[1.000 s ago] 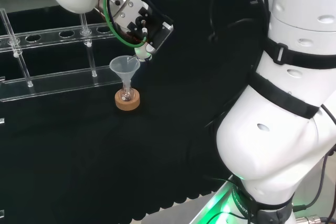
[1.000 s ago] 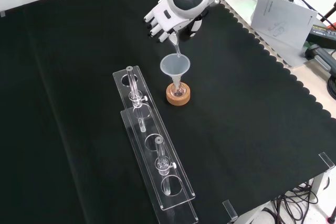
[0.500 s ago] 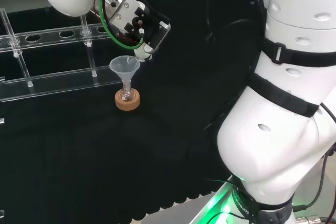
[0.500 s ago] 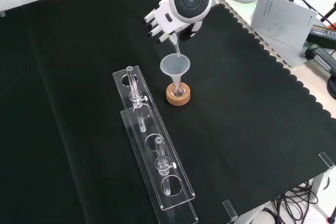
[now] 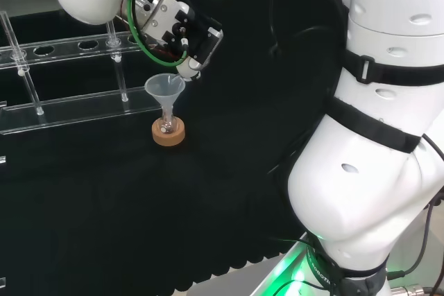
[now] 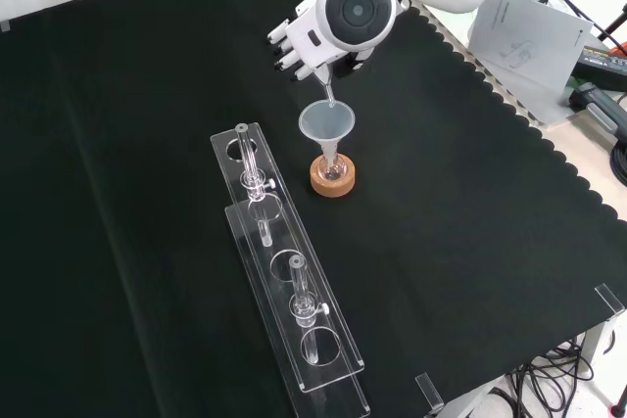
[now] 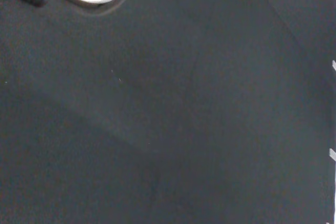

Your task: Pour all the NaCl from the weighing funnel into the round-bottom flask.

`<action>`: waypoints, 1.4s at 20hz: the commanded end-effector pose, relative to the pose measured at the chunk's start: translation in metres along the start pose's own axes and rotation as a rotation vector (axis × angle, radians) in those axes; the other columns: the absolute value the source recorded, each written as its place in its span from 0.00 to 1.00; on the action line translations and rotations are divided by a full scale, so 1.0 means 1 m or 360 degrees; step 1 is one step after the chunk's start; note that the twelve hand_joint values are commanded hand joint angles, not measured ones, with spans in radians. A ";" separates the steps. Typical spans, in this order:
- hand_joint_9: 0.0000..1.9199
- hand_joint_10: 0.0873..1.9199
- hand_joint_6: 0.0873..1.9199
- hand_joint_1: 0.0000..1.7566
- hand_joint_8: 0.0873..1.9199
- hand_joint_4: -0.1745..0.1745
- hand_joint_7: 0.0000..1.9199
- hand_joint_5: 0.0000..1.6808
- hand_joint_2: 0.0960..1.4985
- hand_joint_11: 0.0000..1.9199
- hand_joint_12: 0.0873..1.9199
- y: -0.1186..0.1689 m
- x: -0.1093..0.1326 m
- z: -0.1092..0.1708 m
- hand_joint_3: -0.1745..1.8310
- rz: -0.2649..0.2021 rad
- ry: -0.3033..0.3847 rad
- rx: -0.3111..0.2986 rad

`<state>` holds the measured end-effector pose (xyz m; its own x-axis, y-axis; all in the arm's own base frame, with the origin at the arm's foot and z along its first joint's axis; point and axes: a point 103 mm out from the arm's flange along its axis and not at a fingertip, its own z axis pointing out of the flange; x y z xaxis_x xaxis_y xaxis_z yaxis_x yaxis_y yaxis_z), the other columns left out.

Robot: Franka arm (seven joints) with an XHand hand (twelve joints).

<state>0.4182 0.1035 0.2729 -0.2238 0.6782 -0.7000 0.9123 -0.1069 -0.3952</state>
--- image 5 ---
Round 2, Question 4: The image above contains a clear acrylic funnel stand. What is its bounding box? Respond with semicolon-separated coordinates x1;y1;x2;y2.
0;10;166;137

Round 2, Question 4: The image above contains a round-bottom glass flask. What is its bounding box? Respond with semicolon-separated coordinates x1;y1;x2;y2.
155;104;180;137

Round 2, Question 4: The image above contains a cork ring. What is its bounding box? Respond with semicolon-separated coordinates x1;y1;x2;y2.
151;118;186;147

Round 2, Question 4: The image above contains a black bench cloth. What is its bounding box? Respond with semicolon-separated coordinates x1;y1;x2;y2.
0;0;351;296

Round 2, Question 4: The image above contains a clear plastic funnel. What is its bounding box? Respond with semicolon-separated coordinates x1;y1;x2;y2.
144;73;186;121

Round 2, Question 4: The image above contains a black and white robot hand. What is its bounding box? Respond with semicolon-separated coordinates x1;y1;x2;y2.
133;0;225;83

